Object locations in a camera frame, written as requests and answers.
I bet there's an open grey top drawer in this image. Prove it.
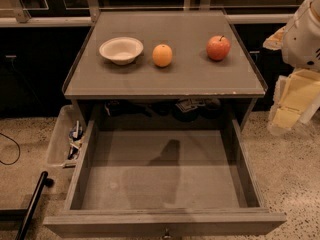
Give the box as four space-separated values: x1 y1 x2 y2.
44 120 286 239

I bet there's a black cable on floor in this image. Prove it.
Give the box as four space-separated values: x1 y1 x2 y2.
0 132 22 166

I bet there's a clear plastic bin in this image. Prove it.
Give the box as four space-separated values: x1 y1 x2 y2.
47 105 80 168

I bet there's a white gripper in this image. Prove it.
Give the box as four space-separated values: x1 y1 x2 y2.
263 0 320 134

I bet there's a grey wooden cabinet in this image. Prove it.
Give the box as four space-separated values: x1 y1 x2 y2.
63 10 267 124

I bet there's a clutter inside plastic bin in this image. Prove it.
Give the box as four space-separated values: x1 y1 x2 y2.
67 121 84 160

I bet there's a black metal bar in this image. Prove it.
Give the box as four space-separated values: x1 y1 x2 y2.
15 171 54 240

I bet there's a red apple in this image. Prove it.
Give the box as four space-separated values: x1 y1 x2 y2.
206 36 231 61

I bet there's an orange fruit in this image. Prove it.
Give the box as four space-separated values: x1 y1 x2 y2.
152 44 173 67

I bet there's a metal railing frame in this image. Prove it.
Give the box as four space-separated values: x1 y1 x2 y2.
0 0 304 26

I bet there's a white bowl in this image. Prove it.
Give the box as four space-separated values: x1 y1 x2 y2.
99 37 144 66

